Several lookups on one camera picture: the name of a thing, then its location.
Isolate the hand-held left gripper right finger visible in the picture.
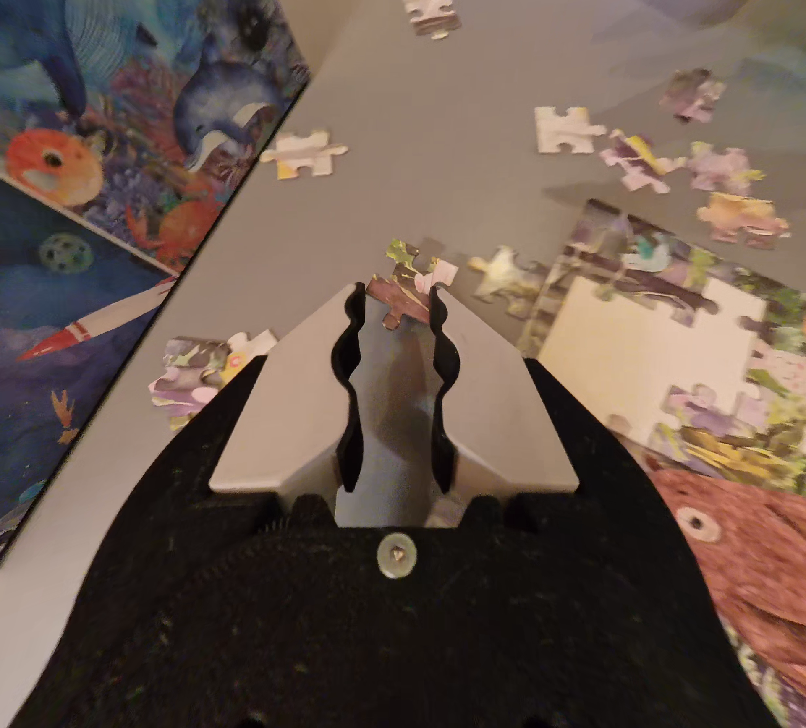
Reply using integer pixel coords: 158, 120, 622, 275
430, 286, 579, 506

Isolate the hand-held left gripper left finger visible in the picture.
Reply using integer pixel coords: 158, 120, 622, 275
209, 282, 367, 506

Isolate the partly assembled jigsaw puzzle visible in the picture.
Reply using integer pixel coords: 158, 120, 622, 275
518, 198, 806, 728

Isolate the brown green jigsaw piece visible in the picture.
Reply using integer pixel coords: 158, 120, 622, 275
367, 239, 459, 329

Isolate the purple yellow jigsaw piece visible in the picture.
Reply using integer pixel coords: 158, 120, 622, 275
599, 130, 686, 194

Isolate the lavender cream jigsaw piece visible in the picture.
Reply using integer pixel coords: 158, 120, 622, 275
149, 363, 221, 430

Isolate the dark green purple jigsaw piece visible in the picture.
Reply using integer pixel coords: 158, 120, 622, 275
165, 337, 230, 378

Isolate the green grey jigsaw piece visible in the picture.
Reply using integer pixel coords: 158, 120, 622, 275
469, 246, 549, 318

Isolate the white yellow jigsaw piece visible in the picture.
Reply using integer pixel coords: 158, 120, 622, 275
259, 131, 348, 180

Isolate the orange purple jigsaw piece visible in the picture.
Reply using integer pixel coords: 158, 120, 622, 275
697, 193, 791, 249

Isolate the illustrated puzzle box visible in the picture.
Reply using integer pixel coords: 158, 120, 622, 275
0, 0, 311, 562

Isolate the purple grey jigsaw piece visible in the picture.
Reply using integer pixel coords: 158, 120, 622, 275
659, 68, 726, 123

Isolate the grey white jigsaw piece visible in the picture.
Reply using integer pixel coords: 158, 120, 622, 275
403, 0, 462, 40

